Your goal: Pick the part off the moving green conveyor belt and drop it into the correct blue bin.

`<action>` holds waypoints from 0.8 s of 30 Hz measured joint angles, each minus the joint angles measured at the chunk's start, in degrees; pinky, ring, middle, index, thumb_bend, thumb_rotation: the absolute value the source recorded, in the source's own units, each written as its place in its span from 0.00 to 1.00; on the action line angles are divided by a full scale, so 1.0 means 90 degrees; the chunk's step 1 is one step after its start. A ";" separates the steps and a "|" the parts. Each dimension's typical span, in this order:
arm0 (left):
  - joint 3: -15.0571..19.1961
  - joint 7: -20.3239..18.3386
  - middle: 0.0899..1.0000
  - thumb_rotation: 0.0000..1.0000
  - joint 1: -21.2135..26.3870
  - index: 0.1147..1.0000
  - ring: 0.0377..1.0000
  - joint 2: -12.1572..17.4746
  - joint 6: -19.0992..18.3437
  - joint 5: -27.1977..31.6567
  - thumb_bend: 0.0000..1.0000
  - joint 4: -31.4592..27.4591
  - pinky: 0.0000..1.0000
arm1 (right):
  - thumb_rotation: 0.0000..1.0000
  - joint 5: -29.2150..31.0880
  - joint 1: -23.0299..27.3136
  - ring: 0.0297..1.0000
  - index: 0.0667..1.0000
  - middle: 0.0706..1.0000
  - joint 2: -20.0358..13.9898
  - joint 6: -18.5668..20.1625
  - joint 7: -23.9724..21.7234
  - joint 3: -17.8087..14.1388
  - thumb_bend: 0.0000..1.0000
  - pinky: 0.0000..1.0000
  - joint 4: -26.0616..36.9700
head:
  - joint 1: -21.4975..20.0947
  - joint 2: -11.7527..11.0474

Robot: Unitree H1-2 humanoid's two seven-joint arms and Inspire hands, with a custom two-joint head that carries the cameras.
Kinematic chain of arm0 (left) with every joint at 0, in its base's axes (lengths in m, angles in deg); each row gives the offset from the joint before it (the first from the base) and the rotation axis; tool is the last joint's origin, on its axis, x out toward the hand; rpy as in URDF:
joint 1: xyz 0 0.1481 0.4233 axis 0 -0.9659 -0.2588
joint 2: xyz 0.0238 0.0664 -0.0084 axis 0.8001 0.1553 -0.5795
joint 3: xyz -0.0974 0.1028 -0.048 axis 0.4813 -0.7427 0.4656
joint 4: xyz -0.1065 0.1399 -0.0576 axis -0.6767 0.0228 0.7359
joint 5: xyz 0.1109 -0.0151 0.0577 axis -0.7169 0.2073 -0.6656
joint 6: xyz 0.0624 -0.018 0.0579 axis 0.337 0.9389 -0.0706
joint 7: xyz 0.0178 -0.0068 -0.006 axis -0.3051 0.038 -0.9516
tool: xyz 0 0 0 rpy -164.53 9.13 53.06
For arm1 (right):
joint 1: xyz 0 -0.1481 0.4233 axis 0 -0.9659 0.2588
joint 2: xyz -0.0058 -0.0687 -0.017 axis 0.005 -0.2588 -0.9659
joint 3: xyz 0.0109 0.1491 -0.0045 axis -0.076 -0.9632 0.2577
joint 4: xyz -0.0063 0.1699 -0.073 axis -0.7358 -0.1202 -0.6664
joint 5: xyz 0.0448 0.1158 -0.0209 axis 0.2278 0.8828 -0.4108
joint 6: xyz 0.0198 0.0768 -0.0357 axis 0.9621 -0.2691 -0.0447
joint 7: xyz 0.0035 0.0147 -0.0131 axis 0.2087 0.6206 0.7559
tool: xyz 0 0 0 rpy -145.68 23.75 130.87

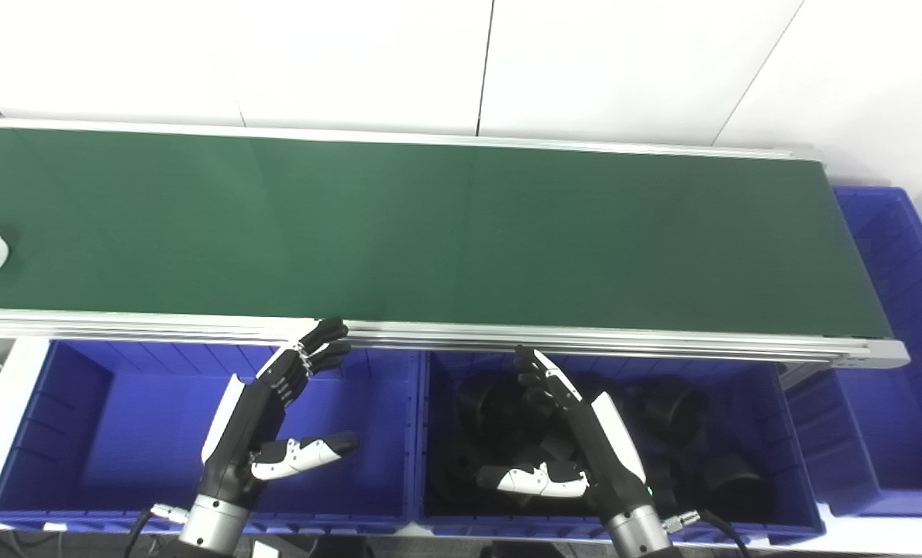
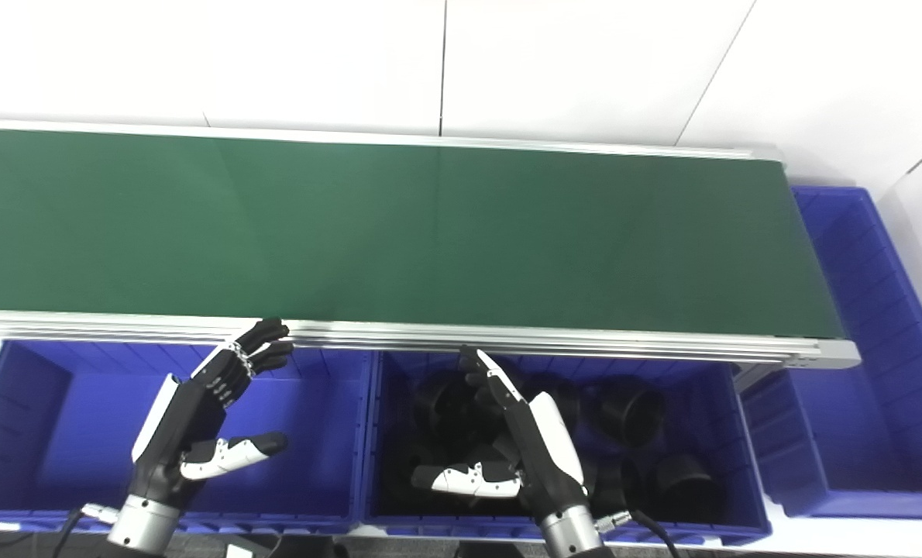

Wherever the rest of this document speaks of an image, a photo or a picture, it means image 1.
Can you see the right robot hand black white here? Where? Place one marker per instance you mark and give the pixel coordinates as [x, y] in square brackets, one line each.
[608, 457]

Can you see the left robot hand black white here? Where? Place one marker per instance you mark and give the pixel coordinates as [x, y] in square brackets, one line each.
[244, 434]

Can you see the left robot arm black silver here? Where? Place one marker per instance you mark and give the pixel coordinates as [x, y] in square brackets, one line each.
[211, 528]

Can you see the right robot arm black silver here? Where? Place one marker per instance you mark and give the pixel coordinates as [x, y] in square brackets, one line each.
[638, 535]

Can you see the black cylindrical part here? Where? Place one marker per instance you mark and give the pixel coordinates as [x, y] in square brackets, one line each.
[674, 411]
[732, 480]
[457, 473]

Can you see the blue plastic bin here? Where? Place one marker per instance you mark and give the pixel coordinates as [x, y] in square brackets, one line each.
[143, 418]
[895, 310]

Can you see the green conveyor belt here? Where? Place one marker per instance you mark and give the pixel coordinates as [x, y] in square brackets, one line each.
[430, 232]
[585, 341]

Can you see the blue bin with black parts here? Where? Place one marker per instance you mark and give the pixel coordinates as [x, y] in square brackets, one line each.
[755, 403]

